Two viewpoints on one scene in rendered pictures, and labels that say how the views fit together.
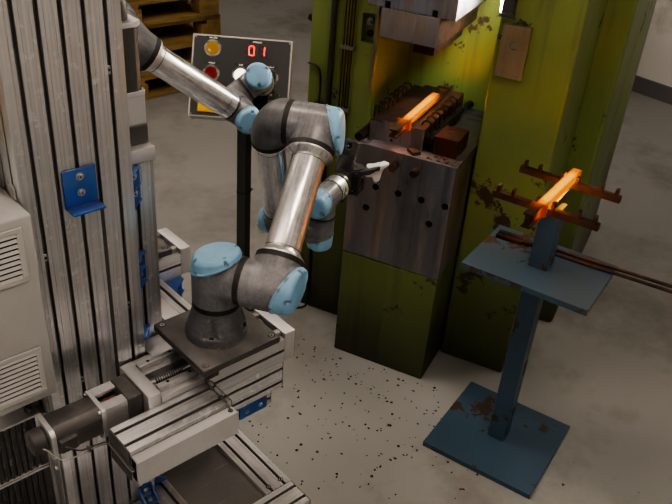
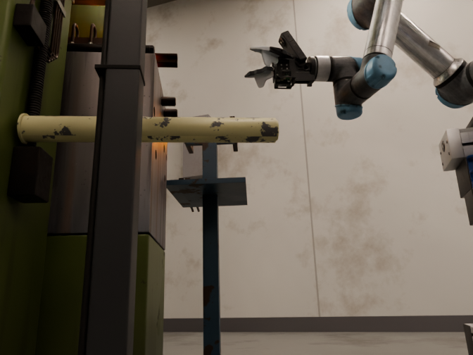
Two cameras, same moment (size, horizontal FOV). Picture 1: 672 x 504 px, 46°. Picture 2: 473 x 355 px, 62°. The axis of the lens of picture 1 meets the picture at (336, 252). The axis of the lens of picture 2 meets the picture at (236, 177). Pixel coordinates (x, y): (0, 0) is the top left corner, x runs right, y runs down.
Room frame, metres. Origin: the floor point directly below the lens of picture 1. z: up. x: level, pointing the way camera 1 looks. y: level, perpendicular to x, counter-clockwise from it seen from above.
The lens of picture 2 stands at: (2.76, 0.82, 0.34)
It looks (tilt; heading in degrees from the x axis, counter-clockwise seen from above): 16 degrees up; 241
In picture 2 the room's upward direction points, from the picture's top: 2 degrees counter-clockwise
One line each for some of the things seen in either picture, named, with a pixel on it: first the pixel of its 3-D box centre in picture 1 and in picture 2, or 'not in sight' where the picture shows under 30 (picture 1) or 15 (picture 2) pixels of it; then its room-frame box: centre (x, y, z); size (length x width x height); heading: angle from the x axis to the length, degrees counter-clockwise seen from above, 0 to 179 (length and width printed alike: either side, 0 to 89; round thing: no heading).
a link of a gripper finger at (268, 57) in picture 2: not in sight; (265, 57); (2.21, 0.00, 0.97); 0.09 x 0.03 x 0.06; 13
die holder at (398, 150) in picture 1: (423, 181); (56, 162); (2.70, -0.31, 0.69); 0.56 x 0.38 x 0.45; 156
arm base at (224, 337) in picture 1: (216, 313); not in sight; (1.54, 0.28, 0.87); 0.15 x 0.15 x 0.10
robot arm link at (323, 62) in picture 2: (335, 189); (319, 69); (2.03, 0.02, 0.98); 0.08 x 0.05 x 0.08; 67
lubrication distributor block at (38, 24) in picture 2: not in sight; (30, 25); (2.79, 0.13, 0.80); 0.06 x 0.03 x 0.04; 66
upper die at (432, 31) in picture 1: (431, 13); not in sight; (2.71, -0.25, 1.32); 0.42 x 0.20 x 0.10; 156
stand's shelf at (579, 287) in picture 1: (539, 266); (210, 194); (2.09, -0.63, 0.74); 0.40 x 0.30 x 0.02; 59
